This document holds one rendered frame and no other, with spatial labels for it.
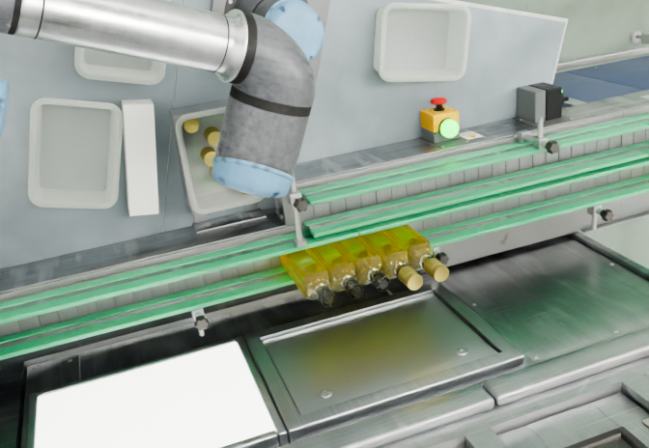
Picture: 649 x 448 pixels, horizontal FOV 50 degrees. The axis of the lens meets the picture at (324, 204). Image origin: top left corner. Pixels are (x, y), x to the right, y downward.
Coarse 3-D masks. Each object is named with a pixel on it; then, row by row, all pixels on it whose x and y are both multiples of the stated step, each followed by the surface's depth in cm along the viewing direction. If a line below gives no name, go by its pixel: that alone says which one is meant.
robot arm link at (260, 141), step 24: (240, 96) 94; (240, 120) 94; (264, 120) 93; (288, 120) 94; (240, 144) 95; (264, 144) 94; (288, 144) 96; (216, 168) 98; (240, 168) 95; (264, 168) 95; (288, 168) 98; (264, 192) 97
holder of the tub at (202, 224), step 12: (180, 108) 151; (192, 108) 150; (204, 108) 148; (180, 156) 151; (180, 168) 156; (252, 204) 164; (204, 216) 161; (228, 216) 163; (240, 216) 162; (252, 216) 161; (264, 216) 161; (204, 228) 158; (216, 228) 158
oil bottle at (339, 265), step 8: (312, 248) 151; (320, 248) 149; (328, 248) 149; (336, 248) 149; (320, 256) 146; (328, 256) 146; (336, 256) 145; (344, 256) 145; (328, 264) 142; (336, 264) 142; (344, 264) 141; (352, 264) 141; (336, 272) 140; (344, 272) 140; (352, 272) 140; (336, 280) 140; (336, 288) 141
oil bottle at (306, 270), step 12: (300, 252) 149; (312, 252) 149; (288, 264) 149; (300, 264) 144; (312, 264) 144; (300, 276) 141; (312, 276) 139; (324, 276) 139; (300, 288) 143; (312, 288) 138
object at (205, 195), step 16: (208, 112) 146; (224, 112) 147; (176, 128) 144; (192, 144) 154; (208, 144) 155; (192, 160) 155; (192, 176) 156; (208, 176) 157; (192, 192) 150; (208, 192) 159; (224, 192) 159; (192, 208) 151; (208, 208) 152; (224, 208) 153
